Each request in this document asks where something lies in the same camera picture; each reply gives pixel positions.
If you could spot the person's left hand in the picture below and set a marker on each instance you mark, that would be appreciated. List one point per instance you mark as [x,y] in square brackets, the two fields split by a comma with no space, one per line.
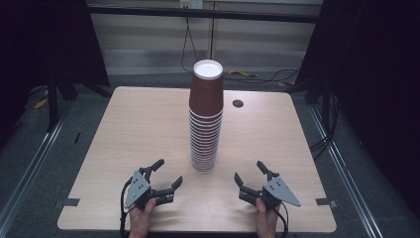
[140,221]

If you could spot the stack of brown paper cups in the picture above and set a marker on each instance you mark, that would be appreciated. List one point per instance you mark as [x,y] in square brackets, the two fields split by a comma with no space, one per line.
[204,145]

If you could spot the black horizontal bar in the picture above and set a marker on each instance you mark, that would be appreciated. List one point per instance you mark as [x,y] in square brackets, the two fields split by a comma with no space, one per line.
[231,15]

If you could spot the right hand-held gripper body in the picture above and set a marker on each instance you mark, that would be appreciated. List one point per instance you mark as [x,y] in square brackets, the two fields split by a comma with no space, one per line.
[280,191]

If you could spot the person's right hand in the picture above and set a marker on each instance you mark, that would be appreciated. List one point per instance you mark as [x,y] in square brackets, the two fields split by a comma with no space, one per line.
[266,221]

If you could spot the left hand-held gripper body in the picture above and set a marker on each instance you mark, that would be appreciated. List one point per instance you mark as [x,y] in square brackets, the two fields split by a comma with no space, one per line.
[138,188]

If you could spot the black stand post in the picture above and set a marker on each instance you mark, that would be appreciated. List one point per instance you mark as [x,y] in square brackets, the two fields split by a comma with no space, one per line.
[52,105]

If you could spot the small black floor tape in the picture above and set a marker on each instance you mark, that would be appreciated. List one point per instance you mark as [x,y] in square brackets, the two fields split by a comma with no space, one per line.
[77,137]

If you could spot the white wall socket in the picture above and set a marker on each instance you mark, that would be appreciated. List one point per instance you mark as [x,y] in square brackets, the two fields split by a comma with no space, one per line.
[191,3]

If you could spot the grey tape strip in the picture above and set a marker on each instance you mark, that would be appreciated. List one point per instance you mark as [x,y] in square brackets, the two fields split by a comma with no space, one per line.
[325,202]
[71,202]

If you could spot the metal floor rail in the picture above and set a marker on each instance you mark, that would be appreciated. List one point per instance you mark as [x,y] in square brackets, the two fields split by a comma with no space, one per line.
[346,178]
[29,172]

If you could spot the dark round table grommet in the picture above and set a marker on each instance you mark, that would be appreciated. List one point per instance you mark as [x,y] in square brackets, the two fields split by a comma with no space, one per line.
[237,103]

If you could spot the black curtain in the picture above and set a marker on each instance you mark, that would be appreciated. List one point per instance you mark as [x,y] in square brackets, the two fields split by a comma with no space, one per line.
[373,82]
[39,43]

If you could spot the yellow floor tape piece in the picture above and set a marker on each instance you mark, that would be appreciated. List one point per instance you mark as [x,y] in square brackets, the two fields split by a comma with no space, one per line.
[242,72]
[284,84]
[41,103]

